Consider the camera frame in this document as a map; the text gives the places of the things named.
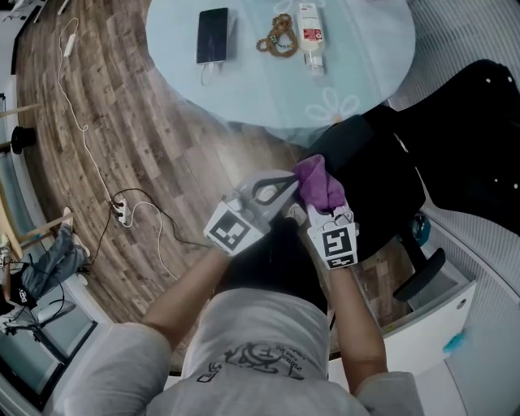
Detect black round stand base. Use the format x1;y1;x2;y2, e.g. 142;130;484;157
11;125;37;154

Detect brown bead necklace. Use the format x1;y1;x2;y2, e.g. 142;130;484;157
255;14;300;59

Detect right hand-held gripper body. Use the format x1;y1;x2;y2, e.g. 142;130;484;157
306;210;361;270

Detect white floor cable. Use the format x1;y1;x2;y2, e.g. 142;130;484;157
123;200;180;281

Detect black smartphone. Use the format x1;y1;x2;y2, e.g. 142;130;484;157
197;6;229;65

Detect purple microfibre cloth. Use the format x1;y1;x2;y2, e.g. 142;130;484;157
292;154;347;215

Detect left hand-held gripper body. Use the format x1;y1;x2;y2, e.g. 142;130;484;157
202;178;280;257

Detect wooden frame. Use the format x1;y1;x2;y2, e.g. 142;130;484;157
0;103;76;261

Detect person's left forearm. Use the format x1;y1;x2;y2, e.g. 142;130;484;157
141;245;232;346

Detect black floor cable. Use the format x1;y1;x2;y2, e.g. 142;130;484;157
87;187;212;269

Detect person's black trousers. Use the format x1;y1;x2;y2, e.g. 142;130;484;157
221;214;330;314

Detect person's white shoe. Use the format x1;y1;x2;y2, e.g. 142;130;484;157
284;202;308;227

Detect round light blue table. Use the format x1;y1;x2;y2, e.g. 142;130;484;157
145;0;416;141

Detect white power adapter cable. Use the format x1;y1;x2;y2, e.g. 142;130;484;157
58;15;135;216

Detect short white phone cable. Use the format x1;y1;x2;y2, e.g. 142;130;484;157
200;60;225;87

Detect white power strip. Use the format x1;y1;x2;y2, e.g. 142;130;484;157
107;197;133;228

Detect teal fluffy cloth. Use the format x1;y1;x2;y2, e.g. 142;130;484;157
442;331;468;354

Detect black framed glass cabinet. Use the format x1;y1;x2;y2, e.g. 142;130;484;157
0;300;98;411

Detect black waste bin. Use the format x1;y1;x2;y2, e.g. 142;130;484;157
412;214;431;247

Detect white window blinds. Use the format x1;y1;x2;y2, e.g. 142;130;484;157
388;0;520;310

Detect white desk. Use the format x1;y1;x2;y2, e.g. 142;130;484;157
381;279;520;416

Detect black jacket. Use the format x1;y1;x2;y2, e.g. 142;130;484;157
405;58;520;224

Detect black office chair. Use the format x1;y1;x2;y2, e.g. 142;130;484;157
312;58;520;304

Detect person's right forearm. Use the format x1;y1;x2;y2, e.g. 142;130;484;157
328;263;389;391

